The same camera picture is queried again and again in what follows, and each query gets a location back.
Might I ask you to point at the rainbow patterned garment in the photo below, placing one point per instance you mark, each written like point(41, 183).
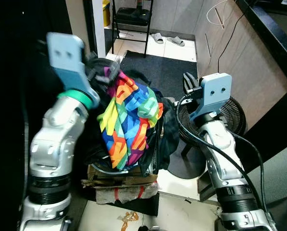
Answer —
point(129, 120)

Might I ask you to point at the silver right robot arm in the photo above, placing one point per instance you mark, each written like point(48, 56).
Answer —
point(222, 154)

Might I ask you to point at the black clothes pile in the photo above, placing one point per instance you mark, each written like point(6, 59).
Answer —
point(168, 132)

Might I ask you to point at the dark floor mat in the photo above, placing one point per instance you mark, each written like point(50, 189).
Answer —
point(162, 72)

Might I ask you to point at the black floor fan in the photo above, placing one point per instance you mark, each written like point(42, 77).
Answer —
point(234, 118)

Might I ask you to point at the yellow container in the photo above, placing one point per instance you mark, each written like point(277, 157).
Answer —
point(106, 13)

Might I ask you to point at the wooden cabinet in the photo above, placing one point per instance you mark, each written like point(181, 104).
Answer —
point(249, 72)

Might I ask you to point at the black metal rack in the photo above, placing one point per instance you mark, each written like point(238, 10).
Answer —
point(132, 17)

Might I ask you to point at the black countertop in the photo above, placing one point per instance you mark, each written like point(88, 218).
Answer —
point(270, 41)

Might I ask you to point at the brown cardboard box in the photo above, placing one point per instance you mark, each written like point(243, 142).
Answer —
point(119, 180)

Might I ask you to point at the grey bundle with red tape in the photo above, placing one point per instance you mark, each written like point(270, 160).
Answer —
point(126, 195)

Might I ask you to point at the orange scrap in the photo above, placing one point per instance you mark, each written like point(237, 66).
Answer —
point(129, 219)

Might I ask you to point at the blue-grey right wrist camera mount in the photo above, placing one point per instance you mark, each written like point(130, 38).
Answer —
point(215, 94)

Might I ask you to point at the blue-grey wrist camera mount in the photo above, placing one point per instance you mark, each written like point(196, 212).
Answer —
point(215, 94)
point(66, 57)

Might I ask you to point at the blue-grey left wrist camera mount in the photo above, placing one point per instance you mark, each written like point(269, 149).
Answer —
point(66, 57)

